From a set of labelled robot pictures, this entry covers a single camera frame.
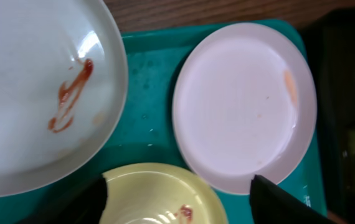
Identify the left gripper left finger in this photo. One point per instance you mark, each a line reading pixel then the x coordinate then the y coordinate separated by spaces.
pixel 82 204

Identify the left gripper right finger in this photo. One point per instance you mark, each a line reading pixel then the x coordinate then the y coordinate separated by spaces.
pixel 272 205

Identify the yellow plate with ketchup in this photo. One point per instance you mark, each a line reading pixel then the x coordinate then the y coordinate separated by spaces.
pixel 160 193

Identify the teal plastic tray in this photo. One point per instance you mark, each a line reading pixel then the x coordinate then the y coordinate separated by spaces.
pixel 145 134

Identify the black water tray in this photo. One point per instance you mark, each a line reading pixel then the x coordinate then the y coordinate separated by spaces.
pixel 330 46

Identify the white plate with ketchup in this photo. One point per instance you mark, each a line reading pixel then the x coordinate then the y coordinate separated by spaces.
pixel 63 87

